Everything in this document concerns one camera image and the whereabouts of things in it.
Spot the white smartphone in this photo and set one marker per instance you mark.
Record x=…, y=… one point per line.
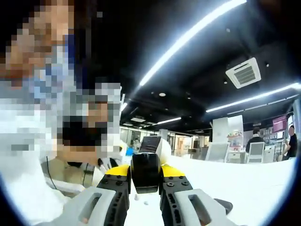
x=165, y=150

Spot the white chair armrest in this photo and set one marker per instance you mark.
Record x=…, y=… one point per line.
x=65, y=187

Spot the shelf with colourful items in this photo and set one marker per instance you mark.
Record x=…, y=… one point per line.
x=235, y=141

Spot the short ceiling light strip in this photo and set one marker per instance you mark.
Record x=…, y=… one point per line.
x=168, y=120

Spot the ceiling air vent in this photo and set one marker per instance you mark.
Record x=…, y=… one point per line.
x=243, y=73

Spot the plain black earbud case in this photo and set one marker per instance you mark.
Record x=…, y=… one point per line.
x=145, y=171

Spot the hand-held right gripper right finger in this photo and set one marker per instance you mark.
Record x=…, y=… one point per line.
x=174, y=182

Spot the white partition panel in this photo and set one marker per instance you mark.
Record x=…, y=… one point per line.
x=227, y=128

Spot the white mesh chair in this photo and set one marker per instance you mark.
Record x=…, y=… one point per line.
x=256, y=151
x=217, y=151

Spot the long ceiling light strip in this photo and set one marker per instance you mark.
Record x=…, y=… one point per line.
x=188, y=40
x=254, y=96

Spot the open laptop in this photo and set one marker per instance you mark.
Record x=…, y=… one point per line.
x=150, y=144

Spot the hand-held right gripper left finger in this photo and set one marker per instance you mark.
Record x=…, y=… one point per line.
x=113, y=181

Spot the pale small earbud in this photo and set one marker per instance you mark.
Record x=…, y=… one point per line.
x=146, y=202
x=136, y=196

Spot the pink wall screen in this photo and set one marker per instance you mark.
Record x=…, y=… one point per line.
x=279, y=123

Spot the blue box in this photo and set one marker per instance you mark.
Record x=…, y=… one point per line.
x=129, y=151

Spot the white table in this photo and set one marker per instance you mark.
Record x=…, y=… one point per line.
x=235, y=183

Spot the round ceiling fixture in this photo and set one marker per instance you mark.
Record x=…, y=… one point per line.
x=162, y=94

